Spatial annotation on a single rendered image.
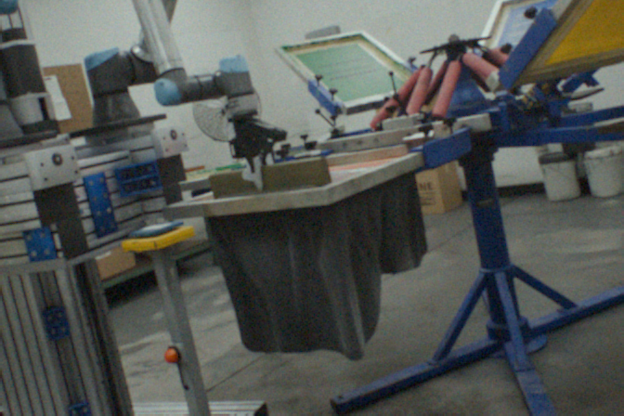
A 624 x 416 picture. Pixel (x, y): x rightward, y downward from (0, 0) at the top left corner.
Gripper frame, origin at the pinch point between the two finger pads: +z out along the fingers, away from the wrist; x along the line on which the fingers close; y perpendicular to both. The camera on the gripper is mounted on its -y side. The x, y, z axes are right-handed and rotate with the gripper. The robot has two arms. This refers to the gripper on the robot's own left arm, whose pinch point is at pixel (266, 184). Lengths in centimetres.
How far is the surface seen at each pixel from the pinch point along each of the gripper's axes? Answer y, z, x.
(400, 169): -28.2, 4.0, -22.5
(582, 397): -39, 100, -91
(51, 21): 377, -140, -208
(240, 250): 13.4, 16.8, 2.5
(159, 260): 12.5, 11.2, 31.2
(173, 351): 12.6, 33.9, 33.6
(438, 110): -7, -7, -93
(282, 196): -15.0, 2.3, 12.2
